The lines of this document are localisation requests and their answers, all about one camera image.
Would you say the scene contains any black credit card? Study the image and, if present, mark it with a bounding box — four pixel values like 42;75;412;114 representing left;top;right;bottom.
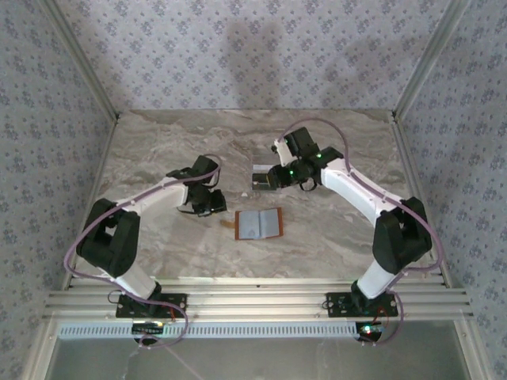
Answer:
251;173;275;193

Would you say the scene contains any brown leather card holder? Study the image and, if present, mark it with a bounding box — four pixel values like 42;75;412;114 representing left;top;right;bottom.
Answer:
219;206;285;241

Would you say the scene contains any metal sheet panel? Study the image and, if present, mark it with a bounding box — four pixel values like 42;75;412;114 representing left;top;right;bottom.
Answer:
45;336;476;380

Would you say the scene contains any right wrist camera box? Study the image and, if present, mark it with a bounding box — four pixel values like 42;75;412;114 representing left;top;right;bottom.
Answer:
271;126;320;168

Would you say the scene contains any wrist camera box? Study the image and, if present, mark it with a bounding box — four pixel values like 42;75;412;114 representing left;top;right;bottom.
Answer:
271;126;320;168
193;154;222;186

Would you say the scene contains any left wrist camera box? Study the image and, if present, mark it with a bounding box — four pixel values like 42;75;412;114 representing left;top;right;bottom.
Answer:
193;154;222;186

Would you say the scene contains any aluminium table edge rail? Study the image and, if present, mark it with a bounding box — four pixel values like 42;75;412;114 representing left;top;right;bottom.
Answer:
390;112;455;289
59;112;122;292

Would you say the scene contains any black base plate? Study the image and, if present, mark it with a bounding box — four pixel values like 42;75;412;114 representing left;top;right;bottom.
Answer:
325;291;398;317
115;291;188;319

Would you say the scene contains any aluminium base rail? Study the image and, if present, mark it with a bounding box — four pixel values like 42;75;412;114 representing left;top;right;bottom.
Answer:
41;275;475;322

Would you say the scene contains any purple cable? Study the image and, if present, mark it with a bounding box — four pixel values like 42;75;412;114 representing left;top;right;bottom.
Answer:
63;153;223;352
276;118;444;349

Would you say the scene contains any grey slotted cable duct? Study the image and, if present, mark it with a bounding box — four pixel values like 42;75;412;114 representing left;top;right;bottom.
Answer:
58;322;360;340

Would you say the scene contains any aluminium frame post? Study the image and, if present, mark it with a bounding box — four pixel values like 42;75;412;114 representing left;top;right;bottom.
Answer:
390;0;475;120
39;0;122;122

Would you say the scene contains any aluminium frame leg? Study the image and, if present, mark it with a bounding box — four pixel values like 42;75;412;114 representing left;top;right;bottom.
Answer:
453;318;490;380
21;318;60;380

